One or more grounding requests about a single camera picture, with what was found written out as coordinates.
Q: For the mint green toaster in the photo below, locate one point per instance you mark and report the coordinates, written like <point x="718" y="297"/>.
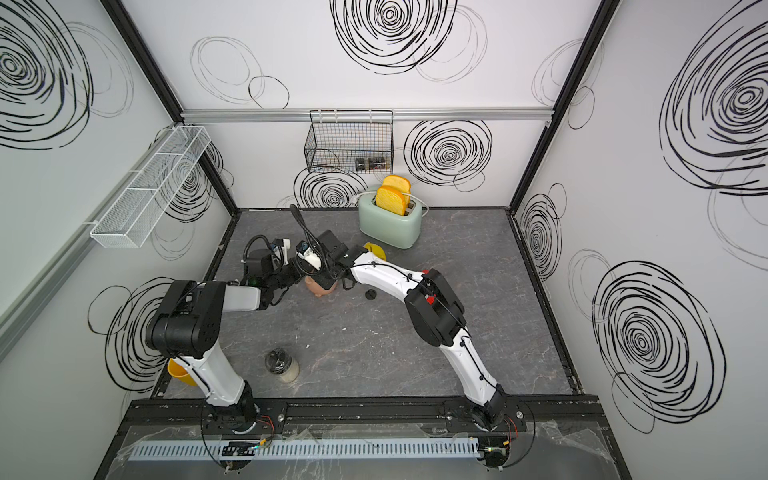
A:
<point x="401" y="232"/>

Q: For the yellow piggy bank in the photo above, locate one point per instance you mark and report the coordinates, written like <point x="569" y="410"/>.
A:
<point x="376" y="250"/>

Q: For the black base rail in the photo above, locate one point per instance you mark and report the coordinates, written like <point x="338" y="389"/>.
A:
<point x="452" y="414"/>

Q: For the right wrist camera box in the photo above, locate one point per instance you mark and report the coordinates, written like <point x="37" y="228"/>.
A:
<point x="308" y="255"/>

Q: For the back toast slice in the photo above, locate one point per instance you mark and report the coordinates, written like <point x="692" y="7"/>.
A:
<point x="397" y="182"/>

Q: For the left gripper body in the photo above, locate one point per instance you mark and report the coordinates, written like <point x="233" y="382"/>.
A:
<point x="285" y="276"/>

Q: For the white slotted cable duct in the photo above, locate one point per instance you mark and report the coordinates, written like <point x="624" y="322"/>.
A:
<point x="307" y="449"/>

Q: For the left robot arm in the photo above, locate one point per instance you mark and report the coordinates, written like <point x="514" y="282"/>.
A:
<point x="186" y="328"/>

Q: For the clear jar with white contents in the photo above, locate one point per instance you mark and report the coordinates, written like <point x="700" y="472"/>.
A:
<point x="280" y="363"/>

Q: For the front toast slice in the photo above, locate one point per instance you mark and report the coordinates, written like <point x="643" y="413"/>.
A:
<point x="392" y="200"/>

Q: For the black wire wall basket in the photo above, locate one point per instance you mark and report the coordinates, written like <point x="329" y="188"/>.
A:
<point x="337" y="137"/>

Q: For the yellow mug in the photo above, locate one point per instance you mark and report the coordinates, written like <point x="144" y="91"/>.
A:
<point x="178" y="372"/>

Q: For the red piggy bank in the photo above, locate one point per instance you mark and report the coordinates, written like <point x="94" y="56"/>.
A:
<point x="427" y="288"/>

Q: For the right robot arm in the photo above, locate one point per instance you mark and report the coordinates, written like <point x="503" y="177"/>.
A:
<point x="436" y="313"/>

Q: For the white wire wall shelf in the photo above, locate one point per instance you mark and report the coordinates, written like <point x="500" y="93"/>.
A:
<point x="169" y="183"/>

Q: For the pink piggy bank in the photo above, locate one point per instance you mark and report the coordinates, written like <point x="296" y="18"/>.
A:
<point x="318" y="290"/>

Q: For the toast slice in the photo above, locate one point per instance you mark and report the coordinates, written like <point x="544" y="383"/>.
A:
<point x="397" y="182"/>
<point x="392" y="200"/>

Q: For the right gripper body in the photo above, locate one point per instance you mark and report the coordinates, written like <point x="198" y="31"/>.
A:
<point x="328" y="275"/>

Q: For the small jars in basket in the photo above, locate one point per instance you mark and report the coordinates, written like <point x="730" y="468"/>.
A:
<point x="371" y="164"/>

